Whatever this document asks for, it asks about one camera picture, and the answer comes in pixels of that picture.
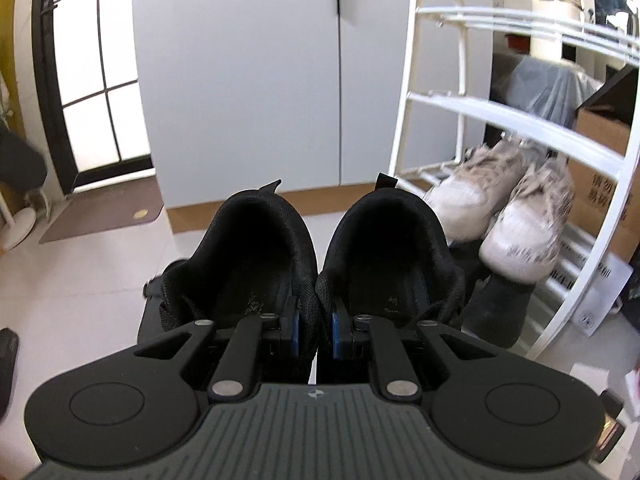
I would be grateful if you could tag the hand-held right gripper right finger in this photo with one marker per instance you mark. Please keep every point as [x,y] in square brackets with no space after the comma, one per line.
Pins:
[340,332]

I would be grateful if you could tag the brown cardboard box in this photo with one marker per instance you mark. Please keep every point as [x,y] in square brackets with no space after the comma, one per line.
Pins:
[605,160]

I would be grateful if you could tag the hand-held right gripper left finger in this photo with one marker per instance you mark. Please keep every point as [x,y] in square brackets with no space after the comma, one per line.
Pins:
[292,330]

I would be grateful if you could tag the black lace-up sneaker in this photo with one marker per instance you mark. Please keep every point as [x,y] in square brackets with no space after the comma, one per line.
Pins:
[250,250]
[395,245]

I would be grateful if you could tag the black orange object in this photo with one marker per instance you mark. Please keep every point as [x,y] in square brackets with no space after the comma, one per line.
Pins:
[610,425]

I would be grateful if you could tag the brown door mat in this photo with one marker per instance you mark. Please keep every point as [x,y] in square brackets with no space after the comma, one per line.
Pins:
[100,210]

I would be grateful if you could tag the white shoe rack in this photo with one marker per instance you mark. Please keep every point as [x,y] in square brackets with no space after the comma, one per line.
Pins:
[406,96]

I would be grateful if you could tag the white standing fan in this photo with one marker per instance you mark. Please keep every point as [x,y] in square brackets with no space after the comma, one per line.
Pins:
[15,225]

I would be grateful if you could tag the cream white appliance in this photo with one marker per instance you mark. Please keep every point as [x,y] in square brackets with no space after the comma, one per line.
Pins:
[555,10]

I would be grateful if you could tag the white cabinet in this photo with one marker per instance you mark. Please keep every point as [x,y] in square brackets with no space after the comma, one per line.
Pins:
[240,85]

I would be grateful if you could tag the white printed sneaker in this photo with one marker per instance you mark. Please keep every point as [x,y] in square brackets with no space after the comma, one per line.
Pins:
[470,200]
[525,240]

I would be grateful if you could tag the grey plastic bag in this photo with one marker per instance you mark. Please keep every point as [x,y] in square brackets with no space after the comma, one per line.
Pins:
[545,90]

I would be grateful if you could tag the red small container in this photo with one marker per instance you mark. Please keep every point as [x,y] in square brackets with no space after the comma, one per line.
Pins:
[515,42]

